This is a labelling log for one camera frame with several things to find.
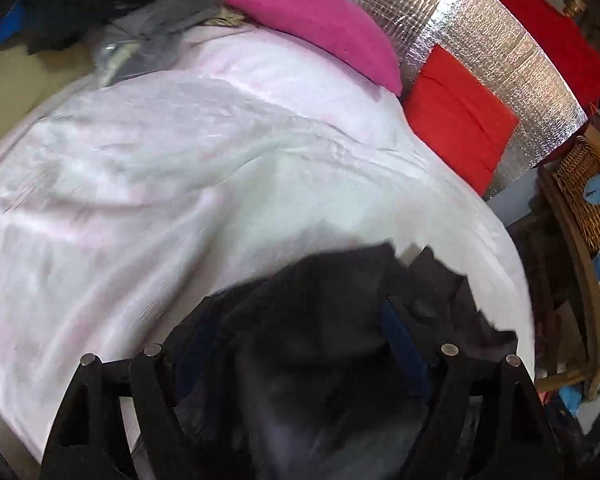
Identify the wicker basket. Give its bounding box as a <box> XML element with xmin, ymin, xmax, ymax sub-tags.
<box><xmin>550</xmin><ymin>137</ymin><xmax>600</xmax><ymax>253</ymax></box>

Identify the silver foil insulation panel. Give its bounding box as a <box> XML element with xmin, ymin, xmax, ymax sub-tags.
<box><xmin>337</xmin><ymin>0</ymin><xmax>588</xmax><ymax>201</ymax></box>

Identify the red pillow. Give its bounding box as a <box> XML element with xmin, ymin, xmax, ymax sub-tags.
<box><xmin>402</xmin><ymin>44</ymin><xmax>520</xmax><ymax>197</ymax></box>

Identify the white blanket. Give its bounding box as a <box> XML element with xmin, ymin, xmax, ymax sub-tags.
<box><xmin>0</xmin><ymin>25</ymin><xmax>536</xmax><ymax>461</ymax></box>

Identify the grey garment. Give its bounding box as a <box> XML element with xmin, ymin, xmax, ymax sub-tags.
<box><xmin>92</xmin><ymin>0</ymin><xmax>226</xmax><ymax>86</ymax></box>

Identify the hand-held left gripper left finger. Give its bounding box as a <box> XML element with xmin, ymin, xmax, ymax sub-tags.
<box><xmin>40</xmin><ymin>296</ymin><xmax>241</xmax><ymax>480</ymax></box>

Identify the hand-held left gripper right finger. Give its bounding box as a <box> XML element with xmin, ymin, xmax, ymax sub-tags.
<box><xmin>379</xmin><ymin>299</ymin><xmax>567</xmax><ymax>480</ymax></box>

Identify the pink pillow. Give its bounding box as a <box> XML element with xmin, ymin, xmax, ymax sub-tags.
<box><xmin>216</xmin><ymin>0</ymin><xmax>403</xmax><ymax>96</ymax></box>

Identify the black puffer jacket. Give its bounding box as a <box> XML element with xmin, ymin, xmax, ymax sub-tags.
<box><xmin>175</xmin><ymin>242</ymin><xmax>518</xmax><ymax>480</ymax></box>

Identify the wooden table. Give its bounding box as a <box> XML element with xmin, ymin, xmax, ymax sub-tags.
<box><xmin>535</xmin><ymin>125</ymin><xmax>600</xmax><ymax>401</ymax></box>

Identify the red cloth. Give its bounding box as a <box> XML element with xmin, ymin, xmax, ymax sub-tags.
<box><xmin>452</xmin><ymin>0</ymin><xmax>600</xmax><ymax>108</ymax></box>

